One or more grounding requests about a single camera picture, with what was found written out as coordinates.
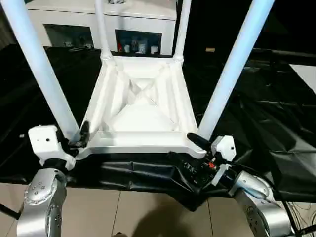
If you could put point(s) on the white plastic table top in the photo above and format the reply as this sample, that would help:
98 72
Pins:
143 118

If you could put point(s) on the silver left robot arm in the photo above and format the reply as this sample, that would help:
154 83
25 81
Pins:
42 197

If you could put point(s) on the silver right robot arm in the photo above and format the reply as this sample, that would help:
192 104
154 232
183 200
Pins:
259 197

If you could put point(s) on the black plastic mat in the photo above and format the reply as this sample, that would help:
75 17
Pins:
259 111

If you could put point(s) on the small tan label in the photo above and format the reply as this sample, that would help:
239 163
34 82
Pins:
210 49

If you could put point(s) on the small white cup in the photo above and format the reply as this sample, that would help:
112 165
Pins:
127 48

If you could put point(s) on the white mug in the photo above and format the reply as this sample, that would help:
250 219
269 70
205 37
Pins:
154 50

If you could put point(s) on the white printed carton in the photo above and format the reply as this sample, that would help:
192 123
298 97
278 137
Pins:
142 47

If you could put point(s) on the white cabinet with glass doors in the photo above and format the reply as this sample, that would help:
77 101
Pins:
74 17

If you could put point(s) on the tall black cabinet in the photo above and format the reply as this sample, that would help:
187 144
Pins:
209 24

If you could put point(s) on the black horizontal bar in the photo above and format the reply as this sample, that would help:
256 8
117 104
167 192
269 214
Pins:
284 53

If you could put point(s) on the white flat board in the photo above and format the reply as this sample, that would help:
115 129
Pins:
306 79

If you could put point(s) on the patterned mug on cabinet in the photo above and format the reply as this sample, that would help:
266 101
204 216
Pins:
116 1

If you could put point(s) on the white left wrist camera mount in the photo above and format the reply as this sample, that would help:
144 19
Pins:
47 143

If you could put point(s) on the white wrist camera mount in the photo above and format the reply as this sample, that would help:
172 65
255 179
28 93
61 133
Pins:
47 143
224 148

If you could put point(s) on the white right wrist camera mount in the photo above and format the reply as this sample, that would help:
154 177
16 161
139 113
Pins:
224 148

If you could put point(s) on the black metal frame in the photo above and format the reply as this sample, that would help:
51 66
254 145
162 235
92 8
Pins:
10 212

